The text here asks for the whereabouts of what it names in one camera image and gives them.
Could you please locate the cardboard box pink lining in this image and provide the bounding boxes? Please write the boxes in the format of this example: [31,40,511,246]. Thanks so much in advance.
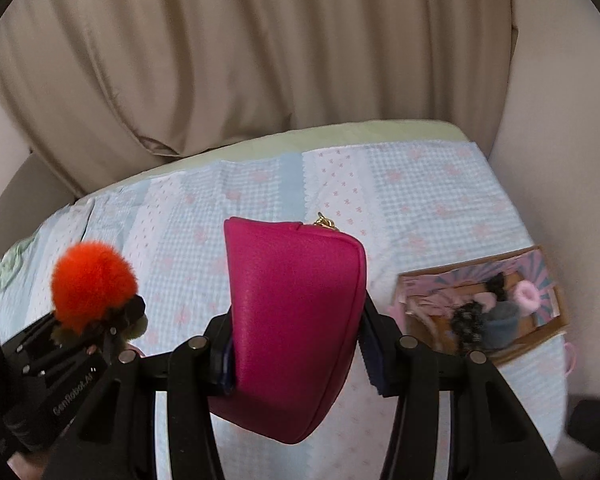
[394,246,568,364]

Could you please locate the grey blue knit item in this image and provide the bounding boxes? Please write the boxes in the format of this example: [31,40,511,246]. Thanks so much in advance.
[483,301,520,351]

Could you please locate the person's left hand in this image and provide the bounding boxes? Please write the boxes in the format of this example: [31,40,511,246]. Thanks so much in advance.
[7,452,50,480]

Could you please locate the green mattress sheet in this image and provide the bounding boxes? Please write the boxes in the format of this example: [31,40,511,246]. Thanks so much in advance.
[0,120,468,257]

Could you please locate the light pink cloth item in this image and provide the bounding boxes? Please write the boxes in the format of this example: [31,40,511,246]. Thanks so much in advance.
[406,289,496,320]

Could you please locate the black scrunchie in box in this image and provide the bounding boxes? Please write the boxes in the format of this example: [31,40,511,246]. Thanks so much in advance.
[484,273,508,302]

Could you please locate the orange pompom hair tie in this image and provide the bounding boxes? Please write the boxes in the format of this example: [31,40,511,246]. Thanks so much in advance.
[49,239,150,340]

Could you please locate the pink basket beside bed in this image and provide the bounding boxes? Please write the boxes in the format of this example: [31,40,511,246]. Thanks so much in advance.
[564,341,578,376]

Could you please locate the beige curtain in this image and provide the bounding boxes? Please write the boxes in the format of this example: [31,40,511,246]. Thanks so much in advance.
[0,0,513,194]

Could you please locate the magenta leather pouch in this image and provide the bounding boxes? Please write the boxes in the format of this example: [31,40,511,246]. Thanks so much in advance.
[210,218,366,444]

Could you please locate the dark patterned scrunchie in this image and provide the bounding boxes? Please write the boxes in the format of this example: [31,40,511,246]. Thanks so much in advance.
[450,301,484,356]

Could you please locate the blue pink checked blanket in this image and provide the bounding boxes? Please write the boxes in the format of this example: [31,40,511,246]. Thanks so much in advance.
[0,141,567,479]

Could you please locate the pink fluffy scrunchie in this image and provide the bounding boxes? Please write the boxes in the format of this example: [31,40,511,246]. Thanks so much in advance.
[510,280,541,318]

